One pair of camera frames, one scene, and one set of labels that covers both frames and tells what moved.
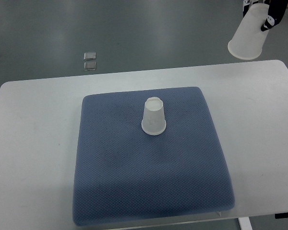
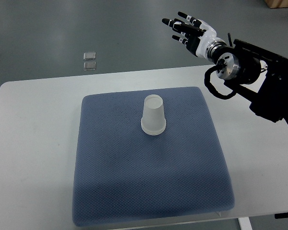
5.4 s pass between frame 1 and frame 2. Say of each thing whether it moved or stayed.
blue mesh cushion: stayed
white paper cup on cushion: stayed
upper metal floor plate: stayed
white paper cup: moved
